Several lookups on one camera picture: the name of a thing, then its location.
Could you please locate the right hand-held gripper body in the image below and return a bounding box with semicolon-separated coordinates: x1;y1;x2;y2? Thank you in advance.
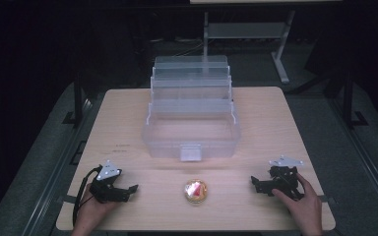
265;154;305;201

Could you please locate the white metal stand with shelf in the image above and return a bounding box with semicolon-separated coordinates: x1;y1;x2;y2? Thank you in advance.
202;10;296;85

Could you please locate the person's right hand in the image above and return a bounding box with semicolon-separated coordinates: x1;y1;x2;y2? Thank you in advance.
271;172;324;232

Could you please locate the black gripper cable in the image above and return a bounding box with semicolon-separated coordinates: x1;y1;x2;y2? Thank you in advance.
72;165;103;227

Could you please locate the black metal stand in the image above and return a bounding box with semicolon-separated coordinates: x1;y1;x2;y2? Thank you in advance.
341;70;369;130
61;73;88;128

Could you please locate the person's left hand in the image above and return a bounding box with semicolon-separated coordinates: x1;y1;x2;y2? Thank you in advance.
73;184;121;234

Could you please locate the light floor cable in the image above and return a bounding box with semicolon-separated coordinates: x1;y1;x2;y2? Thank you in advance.
171;38;206;57

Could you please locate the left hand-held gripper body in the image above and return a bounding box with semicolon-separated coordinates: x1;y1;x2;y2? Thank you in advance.
89;159;130;204

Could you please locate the clear plastic tiered storage box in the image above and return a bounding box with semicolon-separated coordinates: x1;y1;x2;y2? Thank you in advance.
140;54;242;162

